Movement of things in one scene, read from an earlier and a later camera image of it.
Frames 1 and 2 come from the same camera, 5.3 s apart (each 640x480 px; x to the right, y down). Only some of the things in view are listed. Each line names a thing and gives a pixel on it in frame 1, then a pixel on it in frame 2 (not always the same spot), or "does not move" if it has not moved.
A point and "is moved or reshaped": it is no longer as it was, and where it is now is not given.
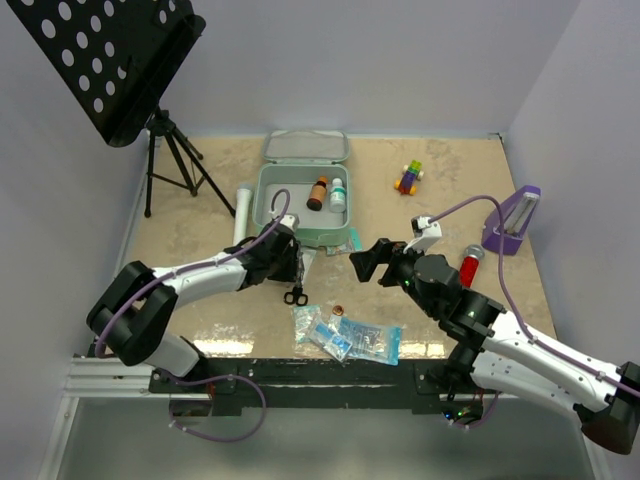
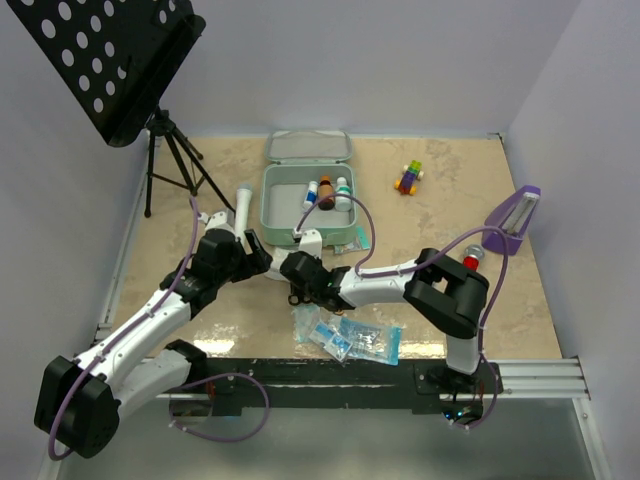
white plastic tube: x=242 y=213 does not move
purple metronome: x=517 y=212 does not move
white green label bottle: x=338 y=196 is moved or reshaped
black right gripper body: x=400 y=269 → x=313 y=295
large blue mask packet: x=372 y=341 does not move
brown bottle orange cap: x=318 y=194 is moved or reshaped
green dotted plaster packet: x=305 y=317 does not move
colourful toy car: x=411 y=174 does not move
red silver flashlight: x=470 y=264 does not move
